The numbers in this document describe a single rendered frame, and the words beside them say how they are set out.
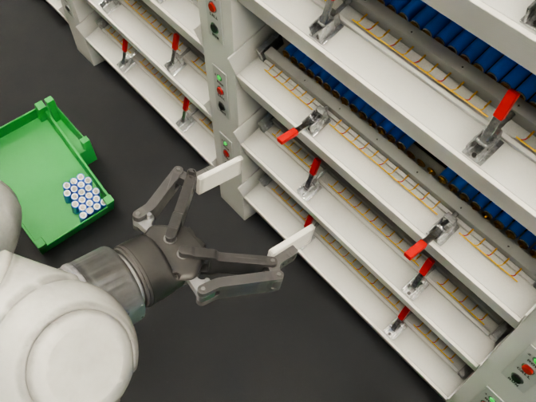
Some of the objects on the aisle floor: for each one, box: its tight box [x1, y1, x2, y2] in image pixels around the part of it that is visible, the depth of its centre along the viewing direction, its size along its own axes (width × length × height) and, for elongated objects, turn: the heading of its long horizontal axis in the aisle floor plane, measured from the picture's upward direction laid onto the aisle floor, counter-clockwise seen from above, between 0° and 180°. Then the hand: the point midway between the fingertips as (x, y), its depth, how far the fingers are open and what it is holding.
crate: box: [0, 101, 114, 254], centre depth 141 cm, size 30×20×8 cm
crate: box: [44, 96, 97, 165], centre depth 151 cm, size 30×20×8 cm
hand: (268, 200), depth 74 cm, fingers open, 13 cm apart
